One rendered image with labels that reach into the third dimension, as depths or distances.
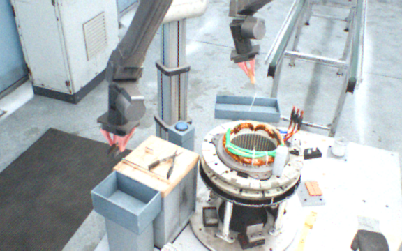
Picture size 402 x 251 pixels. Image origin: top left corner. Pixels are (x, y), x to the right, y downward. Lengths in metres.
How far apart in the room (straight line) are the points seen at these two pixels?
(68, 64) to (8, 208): 1.24
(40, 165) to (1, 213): 0.44
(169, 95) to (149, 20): 0.70
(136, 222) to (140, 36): 0.51
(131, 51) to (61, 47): 2.37
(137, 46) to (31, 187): 1.99
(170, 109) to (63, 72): 1.93
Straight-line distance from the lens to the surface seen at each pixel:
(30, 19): 3.39
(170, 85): 1.55
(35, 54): 3.52
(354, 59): 2.79
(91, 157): 2.94
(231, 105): 1.60
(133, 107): 0.99
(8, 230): 2.62
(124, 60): 0.98
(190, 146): 1.49
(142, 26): 0.91
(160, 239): 1.35
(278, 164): 1.17
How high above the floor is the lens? 1.90
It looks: 36 degrees down
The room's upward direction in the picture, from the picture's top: 3 degrees clockwise
